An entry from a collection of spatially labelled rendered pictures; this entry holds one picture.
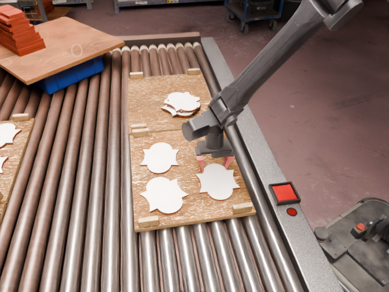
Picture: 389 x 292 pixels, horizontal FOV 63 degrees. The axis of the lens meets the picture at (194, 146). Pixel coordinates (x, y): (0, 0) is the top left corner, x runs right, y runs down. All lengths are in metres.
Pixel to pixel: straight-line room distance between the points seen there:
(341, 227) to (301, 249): 0.99
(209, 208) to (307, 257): 0.29
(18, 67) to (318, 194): 1.91
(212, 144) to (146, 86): 0.61
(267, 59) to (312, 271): 0.54
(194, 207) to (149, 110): 0.51
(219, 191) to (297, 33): 0.50
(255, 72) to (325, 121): 2.29
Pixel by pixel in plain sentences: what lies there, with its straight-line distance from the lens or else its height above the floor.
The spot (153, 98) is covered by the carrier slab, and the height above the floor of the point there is 0.94.
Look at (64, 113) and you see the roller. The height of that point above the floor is 0.92.
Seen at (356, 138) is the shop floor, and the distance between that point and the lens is 2.95.
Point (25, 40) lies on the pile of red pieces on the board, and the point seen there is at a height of 1.10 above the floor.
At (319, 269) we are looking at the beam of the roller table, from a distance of 0.93.
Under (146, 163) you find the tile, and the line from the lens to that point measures 1.06.
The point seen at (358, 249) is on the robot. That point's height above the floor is 0.26.
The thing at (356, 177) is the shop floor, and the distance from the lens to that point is 2.59.
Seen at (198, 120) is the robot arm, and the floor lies 1.16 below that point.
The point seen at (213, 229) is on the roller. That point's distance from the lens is 0.93.
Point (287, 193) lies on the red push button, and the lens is 1.04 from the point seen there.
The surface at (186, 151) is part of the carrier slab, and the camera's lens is 1.11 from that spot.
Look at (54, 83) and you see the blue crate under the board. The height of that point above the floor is 0.96.
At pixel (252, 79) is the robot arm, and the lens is 0.79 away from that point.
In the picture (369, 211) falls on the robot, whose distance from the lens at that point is 2.07.
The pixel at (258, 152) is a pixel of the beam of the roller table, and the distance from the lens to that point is 1.16.
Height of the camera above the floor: 1.69
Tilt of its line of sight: 42 degrees down
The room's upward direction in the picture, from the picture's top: 1 degrees clockwise
